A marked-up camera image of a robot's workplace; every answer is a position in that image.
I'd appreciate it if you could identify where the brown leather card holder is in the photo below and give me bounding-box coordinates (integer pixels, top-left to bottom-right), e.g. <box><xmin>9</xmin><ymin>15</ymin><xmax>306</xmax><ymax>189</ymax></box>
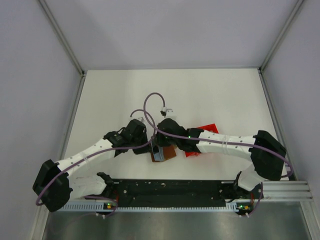
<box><xmin>150</xmin><ymin>145</ymin><xmax>177</xmax><ymax>163</ymax></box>

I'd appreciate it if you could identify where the red plastic bin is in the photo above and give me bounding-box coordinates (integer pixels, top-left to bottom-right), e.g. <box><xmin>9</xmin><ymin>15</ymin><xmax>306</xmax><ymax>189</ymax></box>
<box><xmin>185</xmin><ymin>123</ymin><xmax>219</xmax><ymax>158</ymax></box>

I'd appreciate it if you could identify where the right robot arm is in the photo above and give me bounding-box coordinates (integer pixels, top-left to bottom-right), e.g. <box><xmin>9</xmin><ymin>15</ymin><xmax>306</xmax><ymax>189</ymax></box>
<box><xmin>155</xmin><ymin>118</ymin><xmax>287</xmax><ymax>198</ymax></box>

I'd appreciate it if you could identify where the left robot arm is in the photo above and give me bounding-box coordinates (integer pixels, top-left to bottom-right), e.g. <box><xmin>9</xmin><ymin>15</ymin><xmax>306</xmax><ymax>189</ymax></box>
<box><xmin>32</xmin><ymin>118</ymin><xmax>149</xmax><ymax>212</ymax></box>

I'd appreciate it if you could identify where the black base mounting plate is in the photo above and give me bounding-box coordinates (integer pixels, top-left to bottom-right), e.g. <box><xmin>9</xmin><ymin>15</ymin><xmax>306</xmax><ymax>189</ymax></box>
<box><xmin>84</xmin><ymin>178</ymin><xmax>263</xmax><ymax>208</ymax></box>

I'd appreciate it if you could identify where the steel sheet panel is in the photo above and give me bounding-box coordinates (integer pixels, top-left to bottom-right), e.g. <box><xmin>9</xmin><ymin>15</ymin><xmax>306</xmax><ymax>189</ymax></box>
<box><xmin>43</xmin><ymin>202</ymin><xmax>311</xmax><ymax>240</ymax></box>

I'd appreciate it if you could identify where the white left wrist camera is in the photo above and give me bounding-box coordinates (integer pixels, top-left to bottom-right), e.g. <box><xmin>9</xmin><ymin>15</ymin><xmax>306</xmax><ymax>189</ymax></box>
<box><xmin>137</xmin><ymin>117</ymin><xmax>146</xmax><ymax>123</ymax></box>

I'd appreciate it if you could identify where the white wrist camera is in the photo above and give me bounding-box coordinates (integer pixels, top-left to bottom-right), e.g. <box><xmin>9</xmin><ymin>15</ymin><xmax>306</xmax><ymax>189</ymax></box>
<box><xmin>160</xmin><ymin>107</ymin><xmax>177</xmax><ymax>121</ymax></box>
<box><xmin>137</xmin><ymin>117</ymin><xmax>146</xmax><ymax>123</ymax></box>

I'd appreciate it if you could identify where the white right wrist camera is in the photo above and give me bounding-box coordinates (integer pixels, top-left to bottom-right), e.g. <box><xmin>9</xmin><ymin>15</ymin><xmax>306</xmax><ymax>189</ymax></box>
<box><xmin>160</xmin><ymin>107</ymin><xmax>177</xmax><ymax>121</ymax></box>

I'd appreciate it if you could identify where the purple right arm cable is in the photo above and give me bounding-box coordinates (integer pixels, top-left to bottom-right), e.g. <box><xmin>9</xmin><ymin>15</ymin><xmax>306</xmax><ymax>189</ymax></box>
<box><xmin>143</xmin><ymin>92</ymin><xmax>293</xmax><ymax>218</ymax></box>

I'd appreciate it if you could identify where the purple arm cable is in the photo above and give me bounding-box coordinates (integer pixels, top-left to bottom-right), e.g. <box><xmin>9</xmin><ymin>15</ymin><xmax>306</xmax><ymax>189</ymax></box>
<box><xmin>143</xmin><ymin>92</ymin><xmax>293</xmax><ymax>218</ymax></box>
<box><xmin>36</xmin><ymin>108</ymin><xmax>158</xmax><ymax>218</ymax></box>

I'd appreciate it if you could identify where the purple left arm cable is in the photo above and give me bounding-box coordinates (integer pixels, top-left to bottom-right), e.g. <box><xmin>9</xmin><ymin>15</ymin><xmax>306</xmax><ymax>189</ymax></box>
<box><xmin>36</xmin><ymin>108</ymin><xmax>158</xmax><ymax>218</ymax></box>

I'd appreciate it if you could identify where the grey slotted cable duct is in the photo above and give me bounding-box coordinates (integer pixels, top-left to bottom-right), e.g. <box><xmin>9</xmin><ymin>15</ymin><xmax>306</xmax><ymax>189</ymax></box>
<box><xmin>62</xmin><ymin>201</ymin><xmax>253</xmax><ymax>213</ymax></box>

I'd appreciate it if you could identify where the aluminium frame rail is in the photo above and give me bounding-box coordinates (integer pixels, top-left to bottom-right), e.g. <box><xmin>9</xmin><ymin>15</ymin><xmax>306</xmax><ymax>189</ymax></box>
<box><xmin>36</xmin><ymin>0</ymin><xmax>85</xmax><ymax>76</ymax></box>

